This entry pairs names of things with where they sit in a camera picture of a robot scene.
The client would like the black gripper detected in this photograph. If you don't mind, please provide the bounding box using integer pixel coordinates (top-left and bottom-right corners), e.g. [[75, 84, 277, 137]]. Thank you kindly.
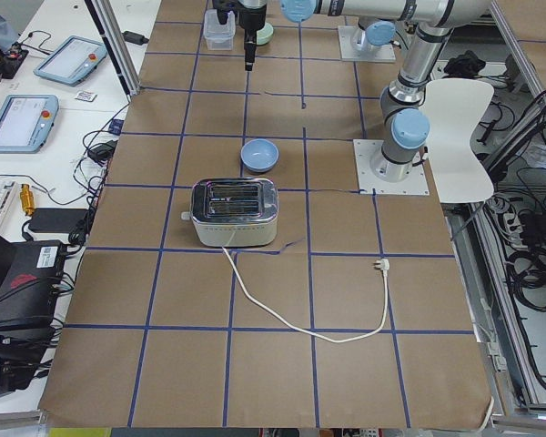
[[238, 0, 268, 72]]

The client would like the green bowl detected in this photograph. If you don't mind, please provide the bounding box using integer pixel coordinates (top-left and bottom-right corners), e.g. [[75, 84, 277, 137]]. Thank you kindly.
[[257, 22, 274, 46]]

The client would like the blue bowl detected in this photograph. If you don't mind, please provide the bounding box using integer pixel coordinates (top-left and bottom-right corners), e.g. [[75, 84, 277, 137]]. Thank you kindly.
[[240, 138, 279, 173]]

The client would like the clear plastic food container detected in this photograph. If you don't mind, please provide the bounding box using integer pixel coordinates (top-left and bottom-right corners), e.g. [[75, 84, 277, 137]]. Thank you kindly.
[[203, 9, 236, 51]]

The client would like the small black adapter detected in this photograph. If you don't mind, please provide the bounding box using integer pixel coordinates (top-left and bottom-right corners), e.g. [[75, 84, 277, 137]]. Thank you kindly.
[[122, 31, 149, 46]]

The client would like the upper teach pendant tablet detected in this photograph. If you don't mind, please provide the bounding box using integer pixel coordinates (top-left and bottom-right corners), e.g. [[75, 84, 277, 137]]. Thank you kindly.
[[34, 36, 107, 86]]

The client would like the teach pendant tablet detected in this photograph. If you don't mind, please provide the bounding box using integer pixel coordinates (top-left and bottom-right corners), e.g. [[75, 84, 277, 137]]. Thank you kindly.
[[0, 95, 59, 154], [34, 36, 107, 86]]

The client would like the silver white toaster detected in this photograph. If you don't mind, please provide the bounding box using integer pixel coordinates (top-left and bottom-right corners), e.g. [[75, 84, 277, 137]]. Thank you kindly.
[[181, 178, 278, 248]]

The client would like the white chair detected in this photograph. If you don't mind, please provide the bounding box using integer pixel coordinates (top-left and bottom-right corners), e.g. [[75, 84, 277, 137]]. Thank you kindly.
[[420, 78, 494, 204]]

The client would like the lower teach pendant tablet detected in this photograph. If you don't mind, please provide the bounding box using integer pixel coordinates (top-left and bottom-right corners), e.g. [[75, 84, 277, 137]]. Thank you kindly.
[[0, 95, 59, 154]]

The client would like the black power brick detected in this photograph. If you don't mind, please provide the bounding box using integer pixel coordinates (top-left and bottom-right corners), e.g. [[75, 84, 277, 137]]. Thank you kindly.
[[28, 208, 87, 233]]

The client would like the yellow connector block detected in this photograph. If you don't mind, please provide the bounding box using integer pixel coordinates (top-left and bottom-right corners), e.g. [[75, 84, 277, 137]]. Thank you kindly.
[[19, 184, 35, 217]]

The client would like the black computer box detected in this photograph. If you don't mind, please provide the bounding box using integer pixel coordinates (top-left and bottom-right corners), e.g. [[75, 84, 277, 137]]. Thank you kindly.
[[0, 236, 68, 331]]

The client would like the aluminium frame post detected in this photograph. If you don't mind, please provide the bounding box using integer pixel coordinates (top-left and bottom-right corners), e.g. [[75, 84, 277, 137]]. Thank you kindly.
[[84, 0, 140, 97]]

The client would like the white toaster power cable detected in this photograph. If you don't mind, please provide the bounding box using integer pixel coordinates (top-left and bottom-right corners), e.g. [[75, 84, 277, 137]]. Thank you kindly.
[[221, 245, 391, 344]]

